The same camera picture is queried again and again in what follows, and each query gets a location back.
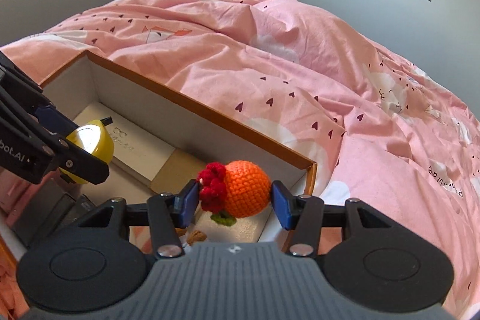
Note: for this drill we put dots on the brown bear plush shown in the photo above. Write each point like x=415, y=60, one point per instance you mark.
x=195, y=236

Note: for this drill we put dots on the pink printed blanket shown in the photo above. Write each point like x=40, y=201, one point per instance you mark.
x=337, y=80

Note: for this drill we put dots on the orange cardboard box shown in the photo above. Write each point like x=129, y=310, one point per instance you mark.
x=168, y=117

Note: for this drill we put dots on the brown cardboard piece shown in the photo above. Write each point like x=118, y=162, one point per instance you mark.
x=176, y=170

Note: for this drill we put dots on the pink plush toy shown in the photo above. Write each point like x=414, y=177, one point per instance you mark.
x=15, y=188

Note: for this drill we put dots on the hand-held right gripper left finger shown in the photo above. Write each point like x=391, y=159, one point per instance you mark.
x=187, y=203

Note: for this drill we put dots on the yellow round case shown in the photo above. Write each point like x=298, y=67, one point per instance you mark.
x=101, y=151

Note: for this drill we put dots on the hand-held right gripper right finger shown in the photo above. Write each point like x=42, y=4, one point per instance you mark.
x=283, y=205

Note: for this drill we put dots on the white long box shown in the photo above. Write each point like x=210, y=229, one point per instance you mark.
x=142, y=155

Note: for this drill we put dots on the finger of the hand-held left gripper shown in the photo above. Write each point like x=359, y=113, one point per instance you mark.
x=56, y=121
x=82, y=166

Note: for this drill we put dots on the orange crochet ball red flower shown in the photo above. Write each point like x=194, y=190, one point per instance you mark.
x=247, y=188

